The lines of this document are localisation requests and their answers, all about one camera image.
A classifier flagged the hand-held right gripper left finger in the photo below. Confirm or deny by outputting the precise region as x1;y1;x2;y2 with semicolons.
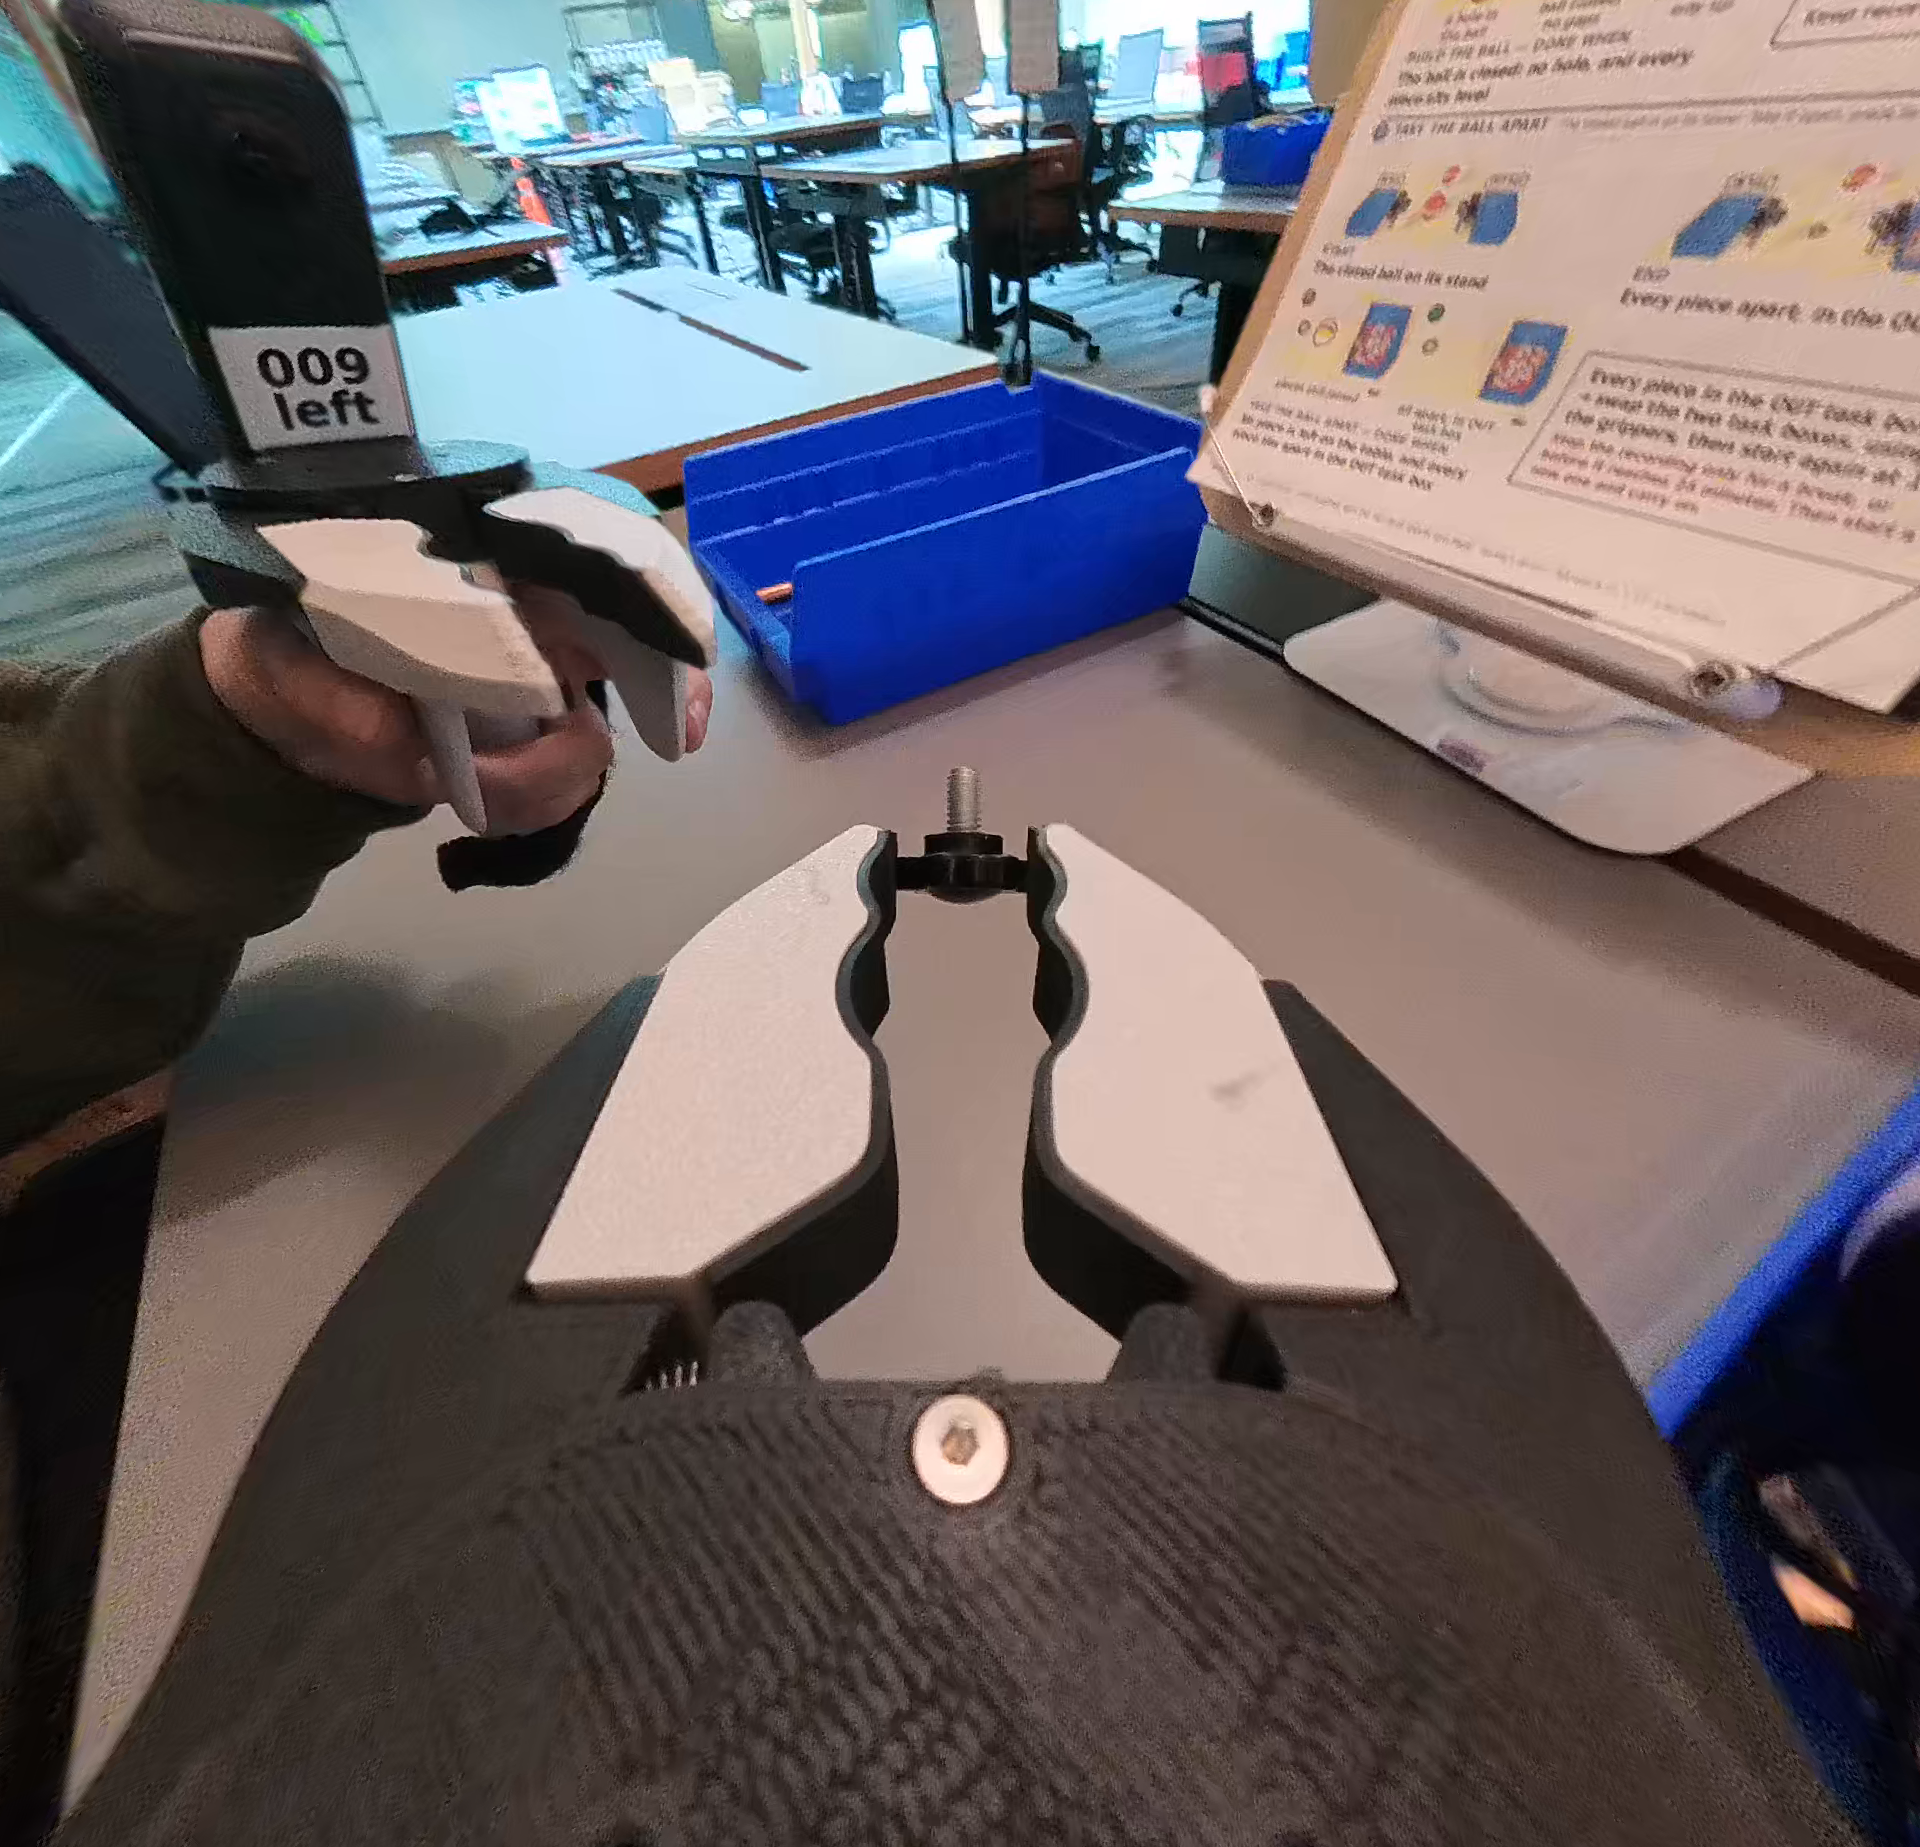
524;826;901;1340

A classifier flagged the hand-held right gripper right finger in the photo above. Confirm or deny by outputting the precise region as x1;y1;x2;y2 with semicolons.
1023;823;1403;1342

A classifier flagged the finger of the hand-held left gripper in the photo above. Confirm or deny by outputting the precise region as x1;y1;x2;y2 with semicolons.
267;517;569;724
433;484;722;766

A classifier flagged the black knob thumb screw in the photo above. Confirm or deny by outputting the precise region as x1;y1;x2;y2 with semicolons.
895;767;1036;904

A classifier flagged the blue plastic bin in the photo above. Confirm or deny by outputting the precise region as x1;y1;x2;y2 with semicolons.
1647;1098;1920;1847
680;369;1209;726
1217;110;1335;190

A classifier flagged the person's left forearm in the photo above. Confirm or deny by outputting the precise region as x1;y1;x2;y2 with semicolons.
0;609;429;1166

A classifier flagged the person's left hand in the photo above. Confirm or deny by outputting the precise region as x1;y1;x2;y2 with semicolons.
199;587;716;836

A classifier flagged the black office chair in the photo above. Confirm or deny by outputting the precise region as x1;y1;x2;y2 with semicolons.
0;168;227;476

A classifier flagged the white office desk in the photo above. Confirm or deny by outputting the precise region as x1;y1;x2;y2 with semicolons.
391;264;1004;496

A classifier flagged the row of office desks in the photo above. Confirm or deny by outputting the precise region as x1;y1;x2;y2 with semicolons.
367;107;1307;364

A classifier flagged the white round pad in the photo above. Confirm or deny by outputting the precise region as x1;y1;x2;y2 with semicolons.
1439;632;1636;739

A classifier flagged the white tablet stand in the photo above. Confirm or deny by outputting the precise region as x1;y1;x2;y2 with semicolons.
1282;601;1817;855

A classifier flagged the person's torso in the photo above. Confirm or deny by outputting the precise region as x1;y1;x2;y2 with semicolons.
0;1083;173;1847

